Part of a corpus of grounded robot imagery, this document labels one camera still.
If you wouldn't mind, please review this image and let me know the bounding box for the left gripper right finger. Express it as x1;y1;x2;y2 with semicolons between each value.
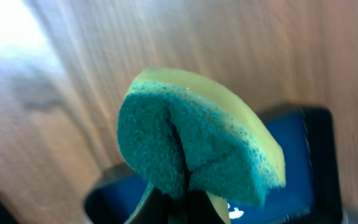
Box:
186;190;224;224

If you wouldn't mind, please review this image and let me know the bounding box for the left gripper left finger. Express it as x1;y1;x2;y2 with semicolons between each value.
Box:
129;187;185;224

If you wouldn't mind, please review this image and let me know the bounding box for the green yellow sponge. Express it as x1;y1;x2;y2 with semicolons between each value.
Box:
117;68;286;223

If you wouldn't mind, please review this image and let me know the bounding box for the blue water tray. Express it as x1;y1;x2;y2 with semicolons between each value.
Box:
83;105;349;224

